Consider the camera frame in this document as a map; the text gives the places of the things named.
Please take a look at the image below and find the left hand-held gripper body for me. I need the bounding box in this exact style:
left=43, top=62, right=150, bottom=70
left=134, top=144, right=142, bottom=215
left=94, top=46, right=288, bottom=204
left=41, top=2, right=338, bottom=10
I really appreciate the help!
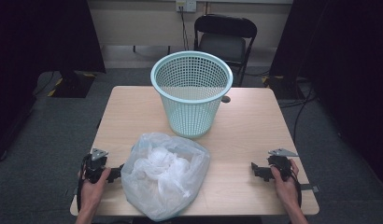
left=81, top=147, right=111, bottom=185

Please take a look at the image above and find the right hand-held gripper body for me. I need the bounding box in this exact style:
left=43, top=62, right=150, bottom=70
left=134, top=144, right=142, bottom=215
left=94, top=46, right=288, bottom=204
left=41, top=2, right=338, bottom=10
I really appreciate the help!
left=266, top=147, right=300, bottom=182

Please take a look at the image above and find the translucent white plastic bag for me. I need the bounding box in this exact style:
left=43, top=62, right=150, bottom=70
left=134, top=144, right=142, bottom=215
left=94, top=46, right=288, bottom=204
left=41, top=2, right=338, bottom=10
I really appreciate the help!
left=120, top=132, right=211, bottom=222

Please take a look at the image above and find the light teal plastic mesh wastebasket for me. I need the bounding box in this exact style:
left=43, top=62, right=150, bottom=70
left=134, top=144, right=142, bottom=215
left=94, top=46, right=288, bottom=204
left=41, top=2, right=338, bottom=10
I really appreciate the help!
left=149, top=50, right=234, bottom=139

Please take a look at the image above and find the person's right hand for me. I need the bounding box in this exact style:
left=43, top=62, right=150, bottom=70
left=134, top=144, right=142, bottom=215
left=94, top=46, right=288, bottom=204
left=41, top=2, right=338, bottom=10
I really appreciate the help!
left=270, top=158, right=301, bottom=210

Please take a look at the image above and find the person's left hand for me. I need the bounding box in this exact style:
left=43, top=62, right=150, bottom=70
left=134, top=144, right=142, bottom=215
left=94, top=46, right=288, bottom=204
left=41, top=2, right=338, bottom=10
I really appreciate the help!
left=78, top=167, right=112, bottom=216

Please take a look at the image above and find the black stand base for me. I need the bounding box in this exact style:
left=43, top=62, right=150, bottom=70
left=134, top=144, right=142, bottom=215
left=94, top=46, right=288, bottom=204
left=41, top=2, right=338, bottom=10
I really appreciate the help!
left=262, top=75, right=306, bottom=101
left=48, top=70, right=97, bottom=99

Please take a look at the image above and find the dark curtain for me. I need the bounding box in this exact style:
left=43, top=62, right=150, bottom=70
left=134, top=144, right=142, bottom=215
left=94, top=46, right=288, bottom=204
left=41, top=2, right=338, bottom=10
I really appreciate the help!
left=268, top=0, right=383, bottom=189
left=0, top=0, right=106, bottom=162

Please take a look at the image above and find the black folding chair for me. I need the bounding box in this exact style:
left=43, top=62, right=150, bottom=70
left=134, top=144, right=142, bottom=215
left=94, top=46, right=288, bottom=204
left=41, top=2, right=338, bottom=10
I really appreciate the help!
left=193, top=13, right=259, bottom=88

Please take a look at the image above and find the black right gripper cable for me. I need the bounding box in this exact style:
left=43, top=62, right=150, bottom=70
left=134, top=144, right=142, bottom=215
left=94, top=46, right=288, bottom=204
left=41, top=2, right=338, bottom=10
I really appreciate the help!
left=291, top=172, right=304, bottom=209

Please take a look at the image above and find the black floor cable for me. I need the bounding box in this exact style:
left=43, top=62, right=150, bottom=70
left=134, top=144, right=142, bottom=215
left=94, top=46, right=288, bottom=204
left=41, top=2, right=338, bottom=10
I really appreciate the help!
left=277, top=85, right=319, bottom=145

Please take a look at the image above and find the black wall socket cable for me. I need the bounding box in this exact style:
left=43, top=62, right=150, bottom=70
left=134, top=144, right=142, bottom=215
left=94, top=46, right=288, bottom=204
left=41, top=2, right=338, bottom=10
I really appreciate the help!
left=178, top=7, right=191, bottom=51

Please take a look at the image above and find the white wall socket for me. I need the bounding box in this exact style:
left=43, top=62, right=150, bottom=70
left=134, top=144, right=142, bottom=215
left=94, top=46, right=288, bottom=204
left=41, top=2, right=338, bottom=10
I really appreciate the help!
left=175, top=0, right=197, bottom=13

